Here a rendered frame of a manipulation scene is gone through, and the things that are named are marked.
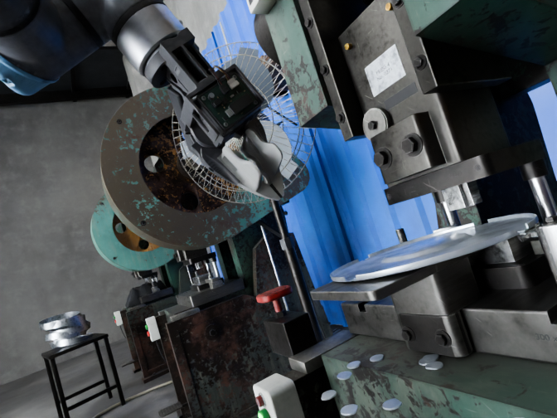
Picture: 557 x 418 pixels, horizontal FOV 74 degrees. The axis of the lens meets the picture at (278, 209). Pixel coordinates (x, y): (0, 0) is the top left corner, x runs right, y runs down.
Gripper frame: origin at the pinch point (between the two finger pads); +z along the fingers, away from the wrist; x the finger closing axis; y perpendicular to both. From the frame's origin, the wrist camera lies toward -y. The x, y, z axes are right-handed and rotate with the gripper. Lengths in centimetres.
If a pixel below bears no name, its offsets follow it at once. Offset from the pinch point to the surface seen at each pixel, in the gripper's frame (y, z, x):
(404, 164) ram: -0.2, 10.1, 19.3
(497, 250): 4.0, 27.4, 19.2
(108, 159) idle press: -129, -52, 2
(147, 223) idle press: -129, -20, -4
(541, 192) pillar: 5.6, 26.7, 31.1
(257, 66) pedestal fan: -73, -34, 56
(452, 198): -2.3, 20.2, 24.2
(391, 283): 8.3, 16.1, 0.5
